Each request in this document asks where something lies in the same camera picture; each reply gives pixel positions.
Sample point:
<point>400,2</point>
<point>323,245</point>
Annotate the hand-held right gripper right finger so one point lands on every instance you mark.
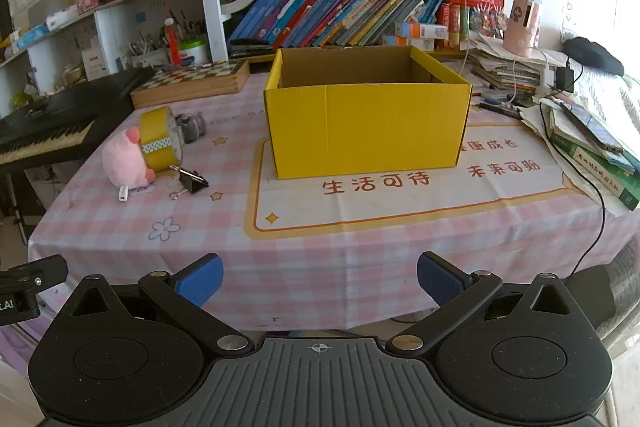
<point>440,279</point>

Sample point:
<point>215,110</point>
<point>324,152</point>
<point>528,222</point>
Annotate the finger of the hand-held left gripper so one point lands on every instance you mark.
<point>35,274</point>

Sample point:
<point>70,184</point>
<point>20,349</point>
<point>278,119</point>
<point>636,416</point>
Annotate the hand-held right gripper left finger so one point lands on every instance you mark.
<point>200,279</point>

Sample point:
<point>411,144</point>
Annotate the black binder clip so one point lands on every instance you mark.
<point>192,182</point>

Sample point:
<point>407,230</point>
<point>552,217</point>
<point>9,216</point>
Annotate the pink plush pig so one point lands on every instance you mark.
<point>120,157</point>

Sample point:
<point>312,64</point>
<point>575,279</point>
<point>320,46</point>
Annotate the small grey tape roll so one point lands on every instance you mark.
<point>192,128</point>

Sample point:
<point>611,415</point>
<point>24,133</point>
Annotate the yellow tape roll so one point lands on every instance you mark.
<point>155,127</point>

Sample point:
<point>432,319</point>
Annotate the yellow cardboard box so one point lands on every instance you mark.
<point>365,132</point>

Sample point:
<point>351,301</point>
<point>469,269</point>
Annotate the pink checked cloth desktop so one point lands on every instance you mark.
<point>325,232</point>

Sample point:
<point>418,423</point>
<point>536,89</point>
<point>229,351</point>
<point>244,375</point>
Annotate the black keyboard piano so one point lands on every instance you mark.
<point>50,117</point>

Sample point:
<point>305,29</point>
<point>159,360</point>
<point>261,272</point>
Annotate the green book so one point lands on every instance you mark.
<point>600,172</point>

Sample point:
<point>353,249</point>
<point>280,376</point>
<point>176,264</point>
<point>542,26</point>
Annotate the wooden chessboard box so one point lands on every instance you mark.
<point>200,79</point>

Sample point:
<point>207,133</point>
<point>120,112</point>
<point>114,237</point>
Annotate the dark patterned notebook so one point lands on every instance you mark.
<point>592,127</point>

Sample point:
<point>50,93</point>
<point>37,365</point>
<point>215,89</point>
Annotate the stack of papers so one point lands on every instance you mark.
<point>500,67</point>

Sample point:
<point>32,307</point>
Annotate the white jar green lid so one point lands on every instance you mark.
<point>194,54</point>

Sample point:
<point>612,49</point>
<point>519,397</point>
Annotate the cup of paint brushes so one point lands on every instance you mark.
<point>147,54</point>

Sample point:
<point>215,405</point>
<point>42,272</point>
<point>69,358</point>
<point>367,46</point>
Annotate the black charger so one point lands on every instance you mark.
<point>565,79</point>

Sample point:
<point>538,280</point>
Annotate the red tube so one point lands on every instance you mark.
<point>173,44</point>

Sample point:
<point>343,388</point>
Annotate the black stapler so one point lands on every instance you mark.
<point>250,47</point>

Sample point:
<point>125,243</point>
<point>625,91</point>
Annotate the orange white medicine box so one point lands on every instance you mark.
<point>420,30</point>

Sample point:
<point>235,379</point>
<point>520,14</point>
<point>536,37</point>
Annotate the grey striped cloth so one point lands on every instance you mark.
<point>620,102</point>

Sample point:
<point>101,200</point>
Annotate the pink paper holder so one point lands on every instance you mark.
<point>522,32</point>

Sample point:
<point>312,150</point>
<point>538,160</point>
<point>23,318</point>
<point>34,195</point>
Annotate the row of blue children's books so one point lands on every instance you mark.
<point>325,17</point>

